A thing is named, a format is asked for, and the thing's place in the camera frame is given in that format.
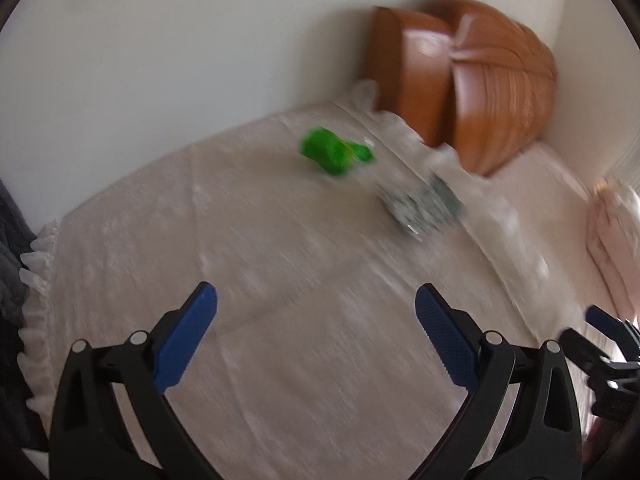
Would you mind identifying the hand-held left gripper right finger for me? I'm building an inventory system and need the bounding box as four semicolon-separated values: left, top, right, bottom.
414;282;584;480

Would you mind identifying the crumpled silver grey packet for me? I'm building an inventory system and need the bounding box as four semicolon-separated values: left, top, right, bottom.
377;172;466;241

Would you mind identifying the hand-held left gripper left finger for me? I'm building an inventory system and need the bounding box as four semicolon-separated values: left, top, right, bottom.
47;281;221;480

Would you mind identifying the white lace blanket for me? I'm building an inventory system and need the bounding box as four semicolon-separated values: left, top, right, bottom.
20;80;551;480

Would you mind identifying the brown wooden headboard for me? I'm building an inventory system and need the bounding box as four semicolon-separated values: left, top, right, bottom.
367;0;559;177

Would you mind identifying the crumpled green packet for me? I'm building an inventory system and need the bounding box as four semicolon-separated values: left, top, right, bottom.
299;127;377;178

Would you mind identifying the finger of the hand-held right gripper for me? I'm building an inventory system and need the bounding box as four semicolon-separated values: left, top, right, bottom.
586;304;640;357
559;328;615;374

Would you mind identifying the folded pink quilt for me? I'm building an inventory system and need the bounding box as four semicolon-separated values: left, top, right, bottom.
586;177;640;322

